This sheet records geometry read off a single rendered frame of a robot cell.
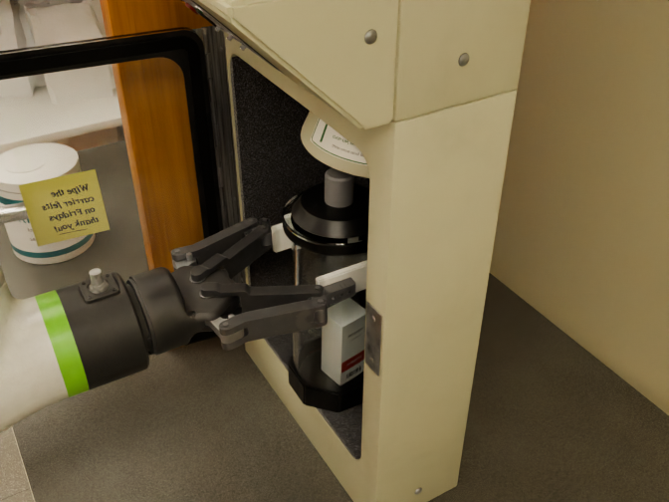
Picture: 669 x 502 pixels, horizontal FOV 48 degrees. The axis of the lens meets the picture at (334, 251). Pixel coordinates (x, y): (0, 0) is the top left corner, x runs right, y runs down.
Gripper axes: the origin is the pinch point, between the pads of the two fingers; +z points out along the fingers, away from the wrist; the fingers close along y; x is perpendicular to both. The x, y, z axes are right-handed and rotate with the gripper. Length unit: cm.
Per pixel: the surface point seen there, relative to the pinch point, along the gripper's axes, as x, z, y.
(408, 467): 18.2, 0.3, -14.4
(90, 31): 13, 2, 113
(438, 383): 7.7, 3.2, -14.3
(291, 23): -29.4, -10.6, -14.5
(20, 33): 14, -12, 124
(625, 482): 26.4, 24.2, -23.1
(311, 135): -12.8, -1.7, 1.0
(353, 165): -12.3, -0.6, -4.8
